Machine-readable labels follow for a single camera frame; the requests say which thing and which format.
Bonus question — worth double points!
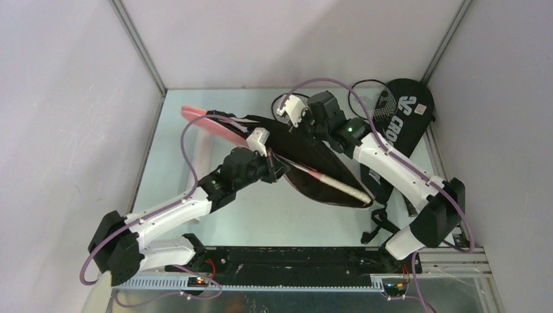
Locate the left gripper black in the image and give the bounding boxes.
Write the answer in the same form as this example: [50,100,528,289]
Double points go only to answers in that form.
[233,147,290,191]

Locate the pink SPORT racket bag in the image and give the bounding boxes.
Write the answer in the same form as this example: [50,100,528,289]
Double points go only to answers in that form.
[181,106,373,209]

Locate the white shuttlecock tube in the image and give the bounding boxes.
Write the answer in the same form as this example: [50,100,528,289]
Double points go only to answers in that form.
[192,129,215,179]

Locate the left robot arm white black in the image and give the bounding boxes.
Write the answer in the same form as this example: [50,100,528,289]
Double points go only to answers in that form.
[88,147,290,287]

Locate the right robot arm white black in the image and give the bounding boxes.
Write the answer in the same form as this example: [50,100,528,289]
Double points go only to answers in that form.
[282,91,465,273]

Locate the black racket left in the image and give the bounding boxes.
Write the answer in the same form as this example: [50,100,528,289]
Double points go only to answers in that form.
[271,93,310,123]

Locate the black racket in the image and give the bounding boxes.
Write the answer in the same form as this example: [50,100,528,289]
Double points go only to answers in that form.
[271,93,310,123]
[351,79,398,123]

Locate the black racket right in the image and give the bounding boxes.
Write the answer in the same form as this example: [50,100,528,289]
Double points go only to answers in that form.
[351,79,398,123]

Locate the left controller board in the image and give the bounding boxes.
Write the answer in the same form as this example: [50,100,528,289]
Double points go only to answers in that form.
[187,276,210,288]

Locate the controller board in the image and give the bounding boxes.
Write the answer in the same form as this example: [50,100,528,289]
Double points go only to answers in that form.
[383,283,409,298]
[187,276,210,288]

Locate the right controller board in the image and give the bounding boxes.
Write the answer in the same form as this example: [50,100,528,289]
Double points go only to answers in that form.
[383,283,409,298]

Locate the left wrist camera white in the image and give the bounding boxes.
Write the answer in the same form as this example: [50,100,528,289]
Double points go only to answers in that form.
[246,127,270,157]

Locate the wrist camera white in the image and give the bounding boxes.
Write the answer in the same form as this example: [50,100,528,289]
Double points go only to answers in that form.
[276,95,308,128]
[246,127,270,157]

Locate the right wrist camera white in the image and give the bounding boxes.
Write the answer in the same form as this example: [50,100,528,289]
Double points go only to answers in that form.
[276,95,308,128]

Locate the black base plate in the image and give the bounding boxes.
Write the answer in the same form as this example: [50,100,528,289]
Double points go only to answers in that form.
[186,246,422,288]

